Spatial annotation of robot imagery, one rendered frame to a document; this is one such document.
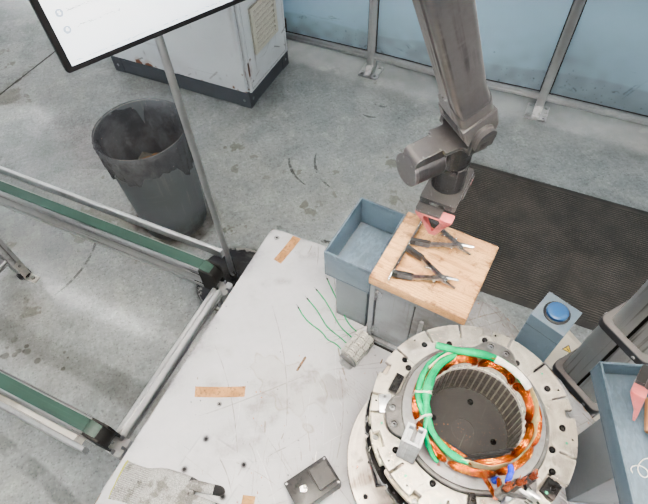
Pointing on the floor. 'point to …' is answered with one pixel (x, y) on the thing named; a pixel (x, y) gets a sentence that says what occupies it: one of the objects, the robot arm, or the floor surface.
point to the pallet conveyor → (32, 399)
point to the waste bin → (167, 195)
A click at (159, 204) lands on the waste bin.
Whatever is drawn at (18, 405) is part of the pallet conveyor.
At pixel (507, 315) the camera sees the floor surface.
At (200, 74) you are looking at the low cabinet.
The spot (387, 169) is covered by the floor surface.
